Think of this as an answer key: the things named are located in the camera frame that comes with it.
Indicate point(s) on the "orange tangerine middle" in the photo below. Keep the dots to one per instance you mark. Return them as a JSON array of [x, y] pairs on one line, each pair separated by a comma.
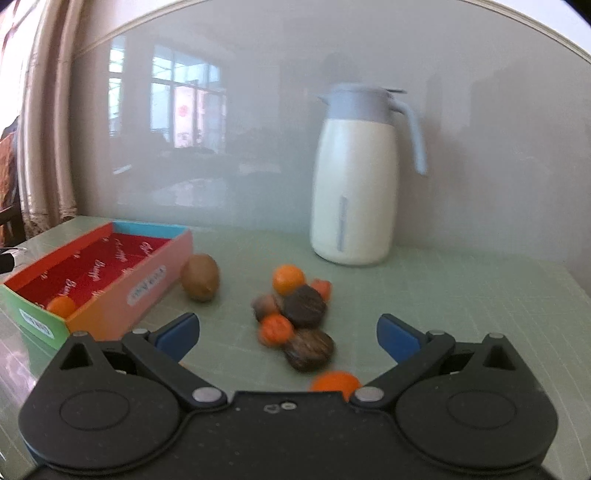
[[275, 330]]

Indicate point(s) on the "orange tangerine in box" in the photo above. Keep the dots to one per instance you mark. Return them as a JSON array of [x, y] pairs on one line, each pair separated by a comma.
[[61, 306]]

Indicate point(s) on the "dark walnut upper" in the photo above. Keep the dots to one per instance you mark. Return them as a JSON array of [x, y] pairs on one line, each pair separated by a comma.
[[305, 308]]

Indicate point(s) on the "colourful cardboard box red inside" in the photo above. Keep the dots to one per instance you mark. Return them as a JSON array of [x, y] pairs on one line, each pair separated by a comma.
[[115, 273]]

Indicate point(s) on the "small orange tangerine right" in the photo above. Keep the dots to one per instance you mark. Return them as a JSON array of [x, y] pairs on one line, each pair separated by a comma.
[[323, 287]]

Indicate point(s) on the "brown nut left of pile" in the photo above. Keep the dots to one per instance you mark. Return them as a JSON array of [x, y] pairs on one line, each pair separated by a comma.
[[265, 305]]

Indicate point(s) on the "orange tangerine nearest gripper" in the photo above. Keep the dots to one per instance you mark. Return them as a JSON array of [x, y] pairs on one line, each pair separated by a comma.
[[336, 381]]

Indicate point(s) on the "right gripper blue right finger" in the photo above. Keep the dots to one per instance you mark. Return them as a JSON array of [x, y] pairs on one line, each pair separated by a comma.
[[418, 356]]

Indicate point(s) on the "dark walnut lower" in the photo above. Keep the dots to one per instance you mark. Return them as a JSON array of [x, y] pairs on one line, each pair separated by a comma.
[[309, 350]]

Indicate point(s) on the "white thermos jug blue lid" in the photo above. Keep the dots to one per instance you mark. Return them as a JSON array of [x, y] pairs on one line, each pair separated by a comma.
[[356, 180]]

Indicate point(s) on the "dark walnut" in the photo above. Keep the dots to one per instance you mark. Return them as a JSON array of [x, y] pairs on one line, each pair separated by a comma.
[[309, 350], [305, 308]]

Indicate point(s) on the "orange tangerine top of pile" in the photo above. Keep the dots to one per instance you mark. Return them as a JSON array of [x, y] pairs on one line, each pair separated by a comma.
[[287, 278]]

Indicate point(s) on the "beige lace curtain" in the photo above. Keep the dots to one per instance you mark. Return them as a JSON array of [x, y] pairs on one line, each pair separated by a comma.
[[37, 46]]

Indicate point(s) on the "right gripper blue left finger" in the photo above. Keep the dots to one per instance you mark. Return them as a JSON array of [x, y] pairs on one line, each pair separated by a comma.
[[157, 354]]

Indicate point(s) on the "brown kiwi fruit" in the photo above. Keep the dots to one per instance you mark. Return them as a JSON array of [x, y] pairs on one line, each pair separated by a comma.
[[200, 277]]

